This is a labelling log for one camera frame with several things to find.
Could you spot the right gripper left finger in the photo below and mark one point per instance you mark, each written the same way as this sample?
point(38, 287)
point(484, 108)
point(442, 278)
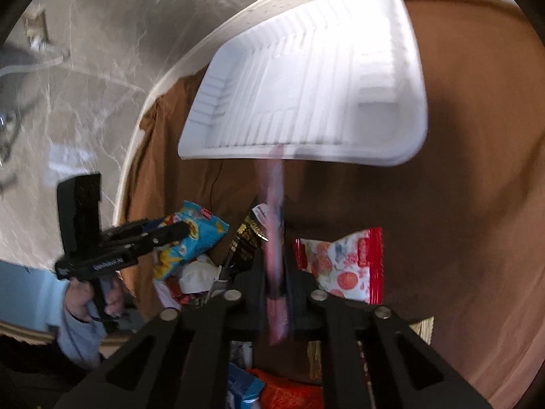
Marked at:
point(248, 314)

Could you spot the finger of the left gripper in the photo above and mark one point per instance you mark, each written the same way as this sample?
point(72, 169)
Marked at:
point(131, 229)
point(162, 235)

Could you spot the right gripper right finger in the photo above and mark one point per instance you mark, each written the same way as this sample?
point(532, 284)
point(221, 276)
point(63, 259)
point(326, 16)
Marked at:
point(305, 316)

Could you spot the black gold snack packet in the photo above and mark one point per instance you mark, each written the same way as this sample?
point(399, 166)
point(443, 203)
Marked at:
point(246, 245)

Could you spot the light blue cartoon snack bag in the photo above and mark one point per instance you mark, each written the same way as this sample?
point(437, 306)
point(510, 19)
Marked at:
point(195, 230)

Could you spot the dark blue snack packet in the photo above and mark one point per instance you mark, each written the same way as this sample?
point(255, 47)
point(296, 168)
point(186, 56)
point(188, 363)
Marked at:
point(243, 389)

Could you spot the large red snack bag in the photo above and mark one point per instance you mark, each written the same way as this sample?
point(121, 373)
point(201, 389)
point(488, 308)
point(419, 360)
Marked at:
point(281, 393)

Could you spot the pink snack packet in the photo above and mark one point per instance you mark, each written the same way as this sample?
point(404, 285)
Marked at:
point(271, 193)

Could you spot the left forearm grey sleeve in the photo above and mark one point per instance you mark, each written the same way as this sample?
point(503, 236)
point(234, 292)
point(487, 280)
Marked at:
point(80, 341)

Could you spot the person's left hand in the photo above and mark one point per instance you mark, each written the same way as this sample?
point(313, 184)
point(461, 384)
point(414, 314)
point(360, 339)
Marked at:
point(79, 295)

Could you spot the small red wrapper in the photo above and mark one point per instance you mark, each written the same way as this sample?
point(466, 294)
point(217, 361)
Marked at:
point(170, 294)

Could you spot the white crumpled wrapper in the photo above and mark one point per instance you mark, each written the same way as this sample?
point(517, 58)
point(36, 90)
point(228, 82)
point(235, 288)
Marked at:
point(198, 275)

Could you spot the red white fruit snack packet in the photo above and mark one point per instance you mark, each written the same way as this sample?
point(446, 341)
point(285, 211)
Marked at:
point(350, 267)

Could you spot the beige red snack packet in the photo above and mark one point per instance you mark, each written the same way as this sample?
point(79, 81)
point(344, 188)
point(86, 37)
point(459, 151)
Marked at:
point(423, 328)

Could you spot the white plastic tray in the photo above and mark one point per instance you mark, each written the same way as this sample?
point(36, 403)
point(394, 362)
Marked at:
point(330, 80)

